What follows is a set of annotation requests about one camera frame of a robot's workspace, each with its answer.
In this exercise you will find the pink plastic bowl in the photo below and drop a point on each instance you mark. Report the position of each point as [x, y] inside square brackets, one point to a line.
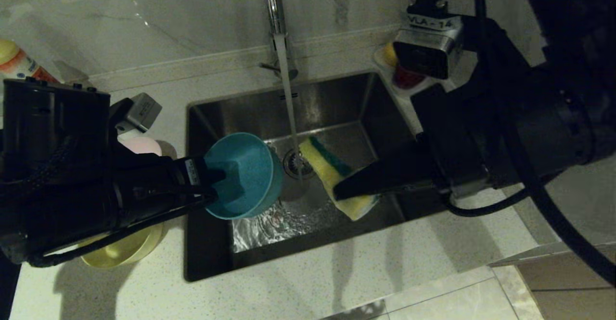
[142, 146]

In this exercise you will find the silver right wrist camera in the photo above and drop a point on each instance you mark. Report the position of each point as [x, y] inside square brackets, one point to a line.
[428, 45]

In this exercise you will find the yellow plastic bowl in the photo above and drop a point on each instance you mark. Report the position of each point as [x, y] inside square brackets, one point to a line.
[125, 250]

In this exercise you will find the metal sink drain strainer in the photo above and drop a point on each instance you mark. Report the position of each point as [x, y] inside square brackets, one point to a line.
[291, 163]

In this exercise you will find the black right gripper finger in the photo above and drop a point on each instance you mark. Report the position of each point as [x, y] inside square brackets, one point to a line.
[385, 173]

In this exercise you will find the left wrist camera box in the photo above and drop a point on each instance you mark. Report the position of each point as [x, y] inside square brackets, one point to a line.
[139, 110]

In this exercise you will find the white fruit tray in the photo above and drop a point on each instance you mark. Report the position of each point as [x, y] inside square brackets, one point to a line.
[385, 67]

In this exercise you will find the blue plastic bowl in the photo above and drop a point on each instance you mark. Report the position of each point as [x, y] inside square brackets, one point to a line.
[250, 175]

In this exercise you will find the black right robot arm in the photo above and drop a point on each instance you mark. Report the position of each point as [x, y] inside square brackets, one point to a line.
[577, 21]

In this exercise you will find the orange label detergent bottle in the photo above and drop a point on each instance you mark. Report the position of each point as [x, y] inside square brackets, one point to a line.
[19, 65]

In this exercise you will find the light wooden cabinet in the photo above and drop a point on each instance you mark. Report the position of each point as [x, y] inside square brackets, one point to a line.
[572, 300]

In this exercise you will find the running water stream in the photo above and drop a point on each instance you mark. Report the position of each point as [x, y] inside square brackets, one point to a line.
[288, 98]

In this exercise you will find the stainless steel sink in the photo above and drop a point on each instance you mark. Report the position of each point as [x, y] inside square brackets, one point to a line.
[240, 113]

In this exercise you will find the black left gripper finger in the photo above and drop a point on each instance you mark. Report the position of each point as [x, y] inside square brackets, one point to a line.
[211, 175]

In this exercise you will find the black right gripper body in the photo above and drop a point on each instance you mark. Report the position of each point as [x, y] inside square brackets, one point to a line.
[481, 127]

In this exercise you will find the chrome faucet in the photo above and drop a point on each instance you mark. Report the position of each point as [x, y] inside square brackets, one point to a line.
[274, 2]

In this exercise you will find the dark red apple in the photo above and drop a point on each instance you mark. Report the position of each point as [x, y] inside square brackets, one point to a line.
[406, 78]

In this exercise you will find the green and yellow sponge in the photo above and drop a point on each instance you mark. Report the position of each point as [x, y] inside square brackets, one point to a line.
[327, 166]

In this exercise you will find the black induction cooktop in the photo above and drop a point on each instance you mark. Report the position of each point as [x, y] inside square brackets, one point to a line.
[7, 291]

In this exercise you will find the yellow pear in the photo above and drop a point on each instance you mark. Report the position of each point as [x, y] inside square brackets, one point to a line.
[389, 55]

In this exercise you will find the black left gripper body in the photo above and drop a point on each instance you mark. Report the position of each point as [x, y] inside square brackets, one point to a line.
[57, 127]

